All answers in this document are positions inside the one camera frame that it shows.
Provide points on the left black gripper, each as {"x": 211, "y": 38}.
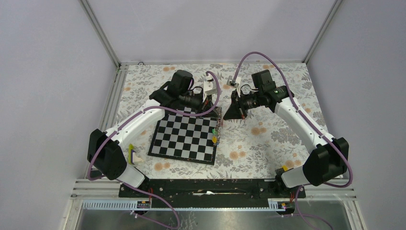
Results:
{"x": 205, "y": 104}

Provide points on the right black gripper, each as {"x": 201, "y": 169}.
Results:
{"x": 233, "y": 111}

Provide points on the key organiser with rings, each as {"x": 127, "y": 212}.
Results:
{"x": 217, "y": 131}

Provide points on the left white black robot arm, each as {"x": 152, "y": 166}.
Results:
{"x": 105, "y": 152}

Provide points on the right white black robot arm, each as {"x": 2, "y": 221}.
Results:
{"x": 328, "y": 156}

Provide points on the floral patterned table mat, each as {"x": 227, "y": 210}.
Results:
{"x": 251, "y": 148}

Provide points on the black white chessboard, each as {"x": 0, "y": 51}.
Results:
{"x": 184, "y": 138}

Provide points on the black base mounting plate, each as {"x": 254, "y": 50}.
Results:
{"x": 212, "y": 193}

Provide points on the small white yellow block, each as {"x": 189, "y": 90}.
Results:
{"x": 132, "y": 157}

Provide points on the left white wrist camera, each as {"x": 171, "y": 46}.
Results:
{"x": 210, "y": 87}

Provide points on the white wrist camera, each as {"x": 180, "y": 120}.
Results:
{"x": 210, "y": 87}
{"x": 234, "y": 83}

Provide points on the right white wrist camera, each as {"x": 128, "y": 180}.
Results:
{"x": 234, "y": 83}

